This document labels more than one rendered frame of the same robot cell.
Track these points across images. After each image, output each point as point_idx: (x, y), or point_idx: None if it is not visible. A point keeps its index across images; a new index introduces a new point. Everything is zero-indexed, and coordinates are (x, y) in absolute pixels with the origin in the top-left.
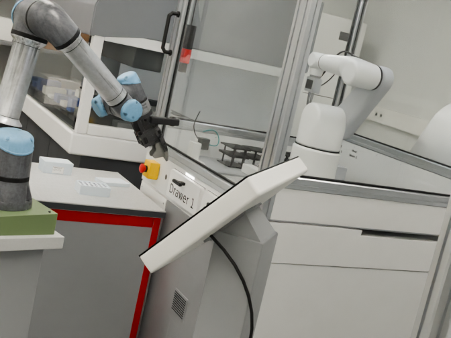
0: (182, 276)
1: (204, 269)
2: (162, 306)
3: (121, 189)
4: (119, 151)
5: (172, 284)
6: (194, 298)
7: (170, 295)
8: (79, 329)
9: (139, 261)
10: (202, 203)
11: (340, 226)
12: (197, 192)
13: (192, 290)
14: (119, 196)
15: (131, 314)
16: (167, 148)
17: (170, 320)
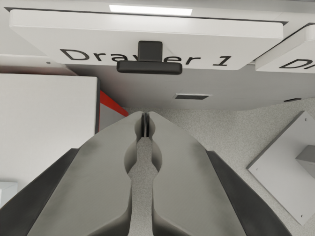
0: (189, 90)
1: (258, 84)
2: (151, 98)
3: None
4: None
5: (164, 93)
6: (228, 93)
7: (165, 95)
8: None
9: (111, 116)
10: (287, 56)
11: None
12: (258, 46)
13: (221, 92)
14: (3, 153)
15: (122, 117)
16: (223, 161)
17: (174, 99)
